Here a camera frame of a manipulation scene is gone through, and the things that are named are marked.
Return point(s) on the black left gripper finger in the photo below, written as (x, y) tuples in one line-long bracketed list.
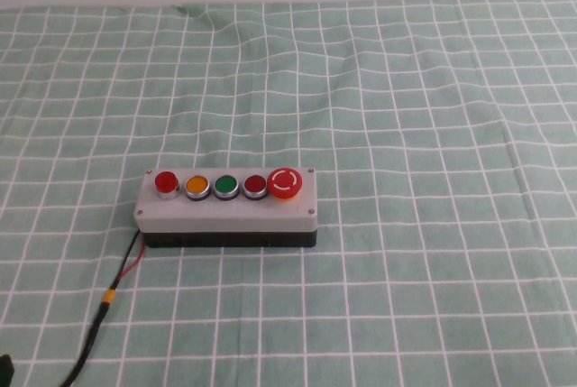
[(6, 371)]

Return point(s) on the grey black button control box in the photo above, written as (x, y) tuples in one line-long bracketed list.
[(225, 220)]

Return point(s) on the yellow flat push button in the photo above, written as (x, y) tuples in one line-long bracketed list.
[(197, 186)]

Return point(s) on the green flat push button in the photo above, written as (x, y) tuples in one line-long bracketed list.
[(226, 185)]

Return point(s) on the red flat push button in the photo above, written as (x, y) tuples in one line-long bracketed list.
[(255, 185)]

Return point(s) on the red mushroom emergency stop button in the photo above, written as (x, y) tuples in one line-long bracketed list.
[(283, 181)]

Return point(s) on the green white checked tablecloth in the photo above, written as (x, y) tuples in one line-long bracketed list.
[(405, 134)]

